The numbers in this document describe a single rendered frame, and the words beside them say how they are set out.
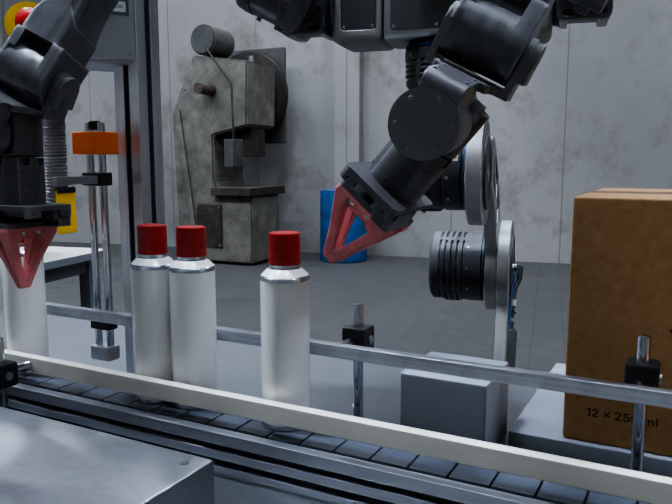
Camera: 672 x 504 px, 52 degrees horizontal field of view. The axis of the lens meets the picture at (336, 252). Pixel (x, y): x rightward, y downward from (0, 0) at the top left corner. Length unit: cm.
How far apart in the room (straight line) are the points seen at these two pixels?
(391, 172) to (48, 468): 41
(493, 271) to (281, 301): 107
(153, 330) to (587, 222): 49
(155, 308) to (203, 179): 690
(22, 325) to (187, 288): 28
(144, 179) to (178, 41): 826
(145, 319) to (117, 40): 39
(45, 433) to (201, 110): 701
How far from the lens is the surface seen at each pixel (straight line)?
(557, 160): 793
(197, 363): 79
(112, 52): 100
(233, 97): 748
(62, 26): 84
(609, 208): 77
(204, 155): 767
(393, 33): 133
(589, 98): 796
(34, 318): 98
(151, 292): 80
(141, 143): 100
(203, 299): 78
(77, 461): 71
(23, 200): 86
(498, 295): 172
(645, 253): 78
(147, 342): 82
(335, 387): 102
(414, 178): 63
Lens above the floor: 116
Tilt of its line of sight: 8 degrees down
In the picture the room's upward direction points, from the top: straight up
